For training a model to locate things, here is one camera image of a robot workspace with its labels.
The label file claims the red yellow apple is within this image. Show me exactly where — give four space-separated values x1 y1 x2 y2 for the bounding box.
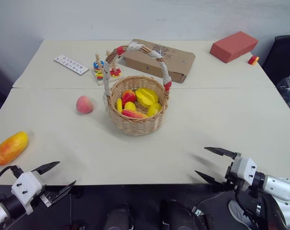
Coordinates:
121 89 137 104

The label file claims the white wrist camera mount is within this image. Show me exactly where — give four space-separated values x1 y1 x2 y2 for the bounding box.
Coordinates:
11 171 45 215
229 156 257 186

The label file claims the yellow starfruit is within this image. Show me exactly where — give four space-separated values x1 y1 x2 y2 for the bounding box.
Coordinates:
135 88 159 108

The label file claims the small red yellow mango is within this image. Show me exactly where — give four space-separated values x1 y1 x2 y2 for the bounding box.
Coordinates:
121 109 149 119

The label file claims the white letter card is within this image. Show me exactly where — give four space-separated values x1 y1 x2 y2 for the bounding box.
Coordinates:
53 54 90 75

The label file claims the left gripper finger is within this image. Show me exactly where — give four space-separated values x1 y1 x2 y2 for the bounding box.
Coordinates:
31 161 61 176
50 180 77 205

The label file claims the pink peach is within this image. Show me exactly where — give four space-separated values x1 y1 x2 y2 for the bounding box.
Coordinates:
76 95 96 114

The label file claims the flat cardboard box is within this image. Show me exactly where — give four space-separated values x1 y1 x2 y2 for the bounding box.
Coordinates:
118 39 196 84

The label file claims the black chair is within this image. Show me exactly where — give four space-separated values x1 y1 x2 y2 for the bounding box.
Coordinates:
261 35 290 83

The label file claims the red foam brick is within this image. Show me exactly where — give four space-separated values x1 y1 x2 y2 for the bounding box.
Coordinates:
209 31 259 64

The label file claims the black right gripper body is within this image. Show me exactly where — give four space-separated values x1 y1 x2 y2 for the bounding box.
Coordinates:
224 152 248 192

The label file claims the small red yellow block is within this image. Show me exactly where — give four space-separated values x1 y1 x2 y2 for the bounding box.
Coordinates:
247 55 260 66

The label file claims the clear plastic bag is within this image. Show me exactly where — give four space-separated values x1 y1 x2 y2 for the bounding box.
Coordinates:
276 66 290 122

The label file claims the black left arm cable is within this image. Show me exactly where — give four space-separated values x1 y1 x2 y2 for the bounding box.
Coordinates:
0 164 24 190

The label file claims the wooden ring stacking toy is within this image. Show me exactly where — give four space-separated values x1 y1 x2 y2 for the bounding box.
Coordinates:
91 49 123 86

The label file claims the dark rounded shape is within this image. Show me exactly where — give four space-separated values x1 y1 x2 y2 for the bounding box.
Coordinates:
103 203 132 230
159 198 198 230

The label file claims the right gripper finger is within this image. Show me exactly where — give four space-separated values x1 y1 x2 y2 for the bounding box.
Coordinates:
194 170 229 187
204 146 239 160

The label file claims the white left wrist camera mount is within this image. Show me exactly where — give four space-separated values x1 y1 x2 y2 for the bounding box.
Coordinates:
11 171 45 215

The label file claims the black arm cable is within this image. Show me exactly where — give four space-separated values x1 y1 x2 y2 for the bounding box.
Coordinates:
0 164 24 190
234 186 264 227

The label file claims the wicker basket with handle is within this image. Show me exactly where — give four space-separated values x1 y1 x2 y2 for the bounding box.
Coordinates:
102 41 173 137

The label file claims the white shoe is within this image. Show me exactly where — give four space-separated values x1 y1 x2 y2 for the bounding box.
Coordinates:
228 199 255 230

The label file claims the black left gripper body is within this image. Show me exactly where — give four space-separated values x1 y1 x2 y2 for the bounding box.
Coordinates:
29 177 66 209

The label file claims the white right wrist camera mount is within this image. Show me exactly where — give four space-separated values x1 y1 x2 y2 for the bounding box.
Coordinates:
229 156 257 186

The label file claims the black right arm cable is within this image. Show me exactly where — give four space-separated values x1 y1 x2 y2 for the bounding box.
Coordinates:
234 186 264 227

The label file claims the large orange yellow mango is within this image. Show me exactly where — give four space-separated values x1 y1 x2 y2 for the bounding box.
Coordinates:
0 131 30 166

